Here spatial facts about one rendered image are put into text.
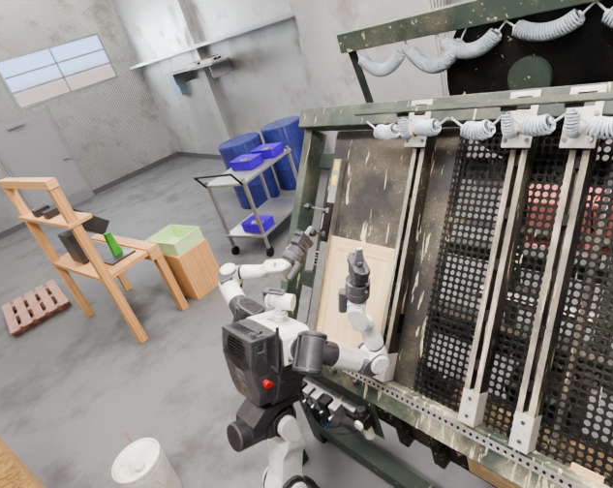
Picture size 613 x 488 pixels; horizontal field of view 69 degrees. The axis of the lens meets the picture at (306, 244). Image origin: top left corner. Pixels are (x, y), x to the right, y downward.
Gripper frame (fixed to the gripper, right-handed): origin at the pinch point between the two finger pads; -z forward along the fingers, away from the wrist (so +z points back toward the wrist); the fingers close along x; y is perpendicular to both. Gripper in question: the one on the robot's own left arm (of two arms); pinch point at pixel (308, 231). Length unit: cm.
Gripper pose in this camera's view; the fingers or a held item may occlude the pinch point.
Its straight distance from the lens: 218.7
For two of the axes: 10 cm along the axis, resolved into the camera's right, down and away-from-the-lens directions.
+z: -5.3, 7.9, -3.0
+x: 5.3, 5.9, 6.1
